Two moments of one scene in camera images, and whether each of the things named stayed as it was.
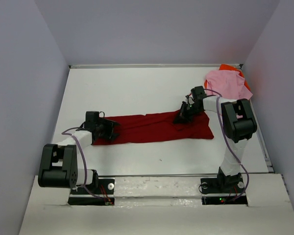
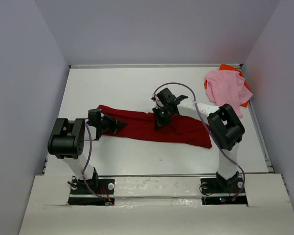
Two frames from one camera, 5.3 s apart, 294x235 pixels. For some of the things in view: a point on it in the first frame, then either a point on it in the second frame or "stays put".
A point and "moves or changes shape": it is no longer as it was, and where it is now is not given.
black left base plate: x=103 y=195 stays put
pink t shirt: x=229 y=83 stays put
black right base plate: x=212 y=195 stays put
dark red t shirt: x=158 y=127 moves or changes shape
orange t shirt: x=228 y=67 stays put
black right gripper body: x=187 y=111 to x=162 y=116
